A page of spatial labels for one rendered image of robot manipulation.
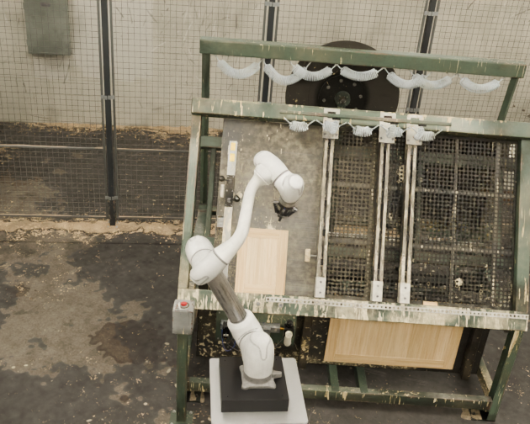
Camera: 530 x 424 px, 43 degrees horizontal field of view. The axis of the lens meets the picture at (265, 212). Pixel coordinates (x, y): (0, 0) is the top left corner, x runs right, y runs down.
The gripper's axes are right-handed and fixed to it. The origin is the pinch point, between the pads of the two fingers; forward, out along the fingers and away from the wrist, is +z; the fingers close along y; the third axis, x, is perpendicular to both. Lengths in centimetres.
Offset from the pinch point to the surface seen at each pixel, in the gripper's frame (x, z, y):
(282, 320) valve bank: 25, 89, -24
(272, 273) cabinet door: 1, 81, -9
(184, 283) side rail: 24, 86, 41
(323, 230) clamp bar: -31, 64, -30
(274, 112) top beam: -87, 40, 23
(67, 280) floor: 5, 246, 148
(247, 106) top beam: -85, 41, 40
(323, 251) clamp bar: -20, 71, -34
